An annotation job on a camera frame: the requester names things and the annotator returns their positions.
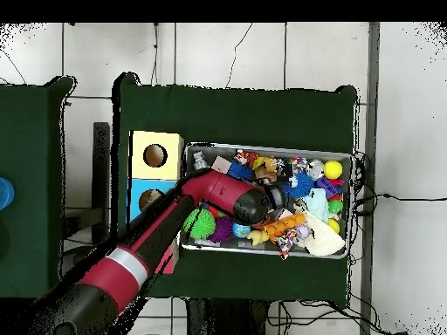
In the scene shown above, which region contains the globe print ball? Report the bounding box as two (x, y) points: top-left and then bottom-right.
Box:
(232, 221), (252, 240)

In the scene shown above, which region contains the light teal knitted cloth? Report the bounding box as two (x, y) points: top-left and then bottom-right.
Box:
(303, 188), (331, 224)

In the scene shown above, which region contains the cream knitted cloth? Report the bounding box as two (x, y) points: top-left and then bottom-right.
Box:
(301, 212), (347, 258)

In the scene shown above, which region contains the wooden box with three holes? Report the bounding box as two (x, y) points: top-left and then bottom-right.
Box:
(125, 129), (186, 275)

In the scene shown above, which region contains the shallow clear mesh bin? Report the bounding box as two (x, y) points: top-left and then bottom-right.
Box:
(181, 142), (354, 261)

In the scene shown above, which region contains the small wooden block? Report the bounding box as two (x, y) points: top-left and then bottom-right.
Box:
(210, 154), (233, 175)

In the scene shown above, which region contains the silver toy robot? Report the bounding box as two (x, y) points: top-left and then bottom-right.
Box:
(191, 150), (210, 173)

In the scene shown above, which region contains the purple spiky ball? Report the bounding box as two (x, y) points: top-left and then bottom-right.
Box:
(210, 215), (237, 245)

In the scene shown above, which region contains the green furry ball with eyes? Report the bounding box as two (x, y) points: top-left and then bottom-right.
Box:
(182, 208), (217, 241)

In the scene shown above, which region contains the orange toy building block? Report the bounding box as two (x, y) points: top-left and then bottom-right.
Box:
(264, 212), (307, 243)

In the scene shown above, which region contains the dark green table cloth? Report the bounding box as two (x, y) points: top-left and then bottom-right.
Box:
(111, 72), (360, 310)
(0, 75), (79, 303)

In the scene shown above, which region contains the blue spiky ball with eyes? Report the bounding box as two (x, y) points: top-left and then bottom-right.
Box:
(285, 171), (317, 202)

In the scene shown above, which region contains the plain yellow ball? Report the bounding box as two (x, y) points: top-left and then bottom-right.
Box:
(324, 160), (345, 181)

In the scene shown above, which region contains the blue round disc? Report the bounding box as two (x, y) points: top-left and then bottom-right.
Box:
(0, 176), (15, 211)

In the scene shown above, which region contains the black cable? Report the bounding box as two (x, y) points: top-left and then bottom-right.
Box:
(352, 191), (447, 210)

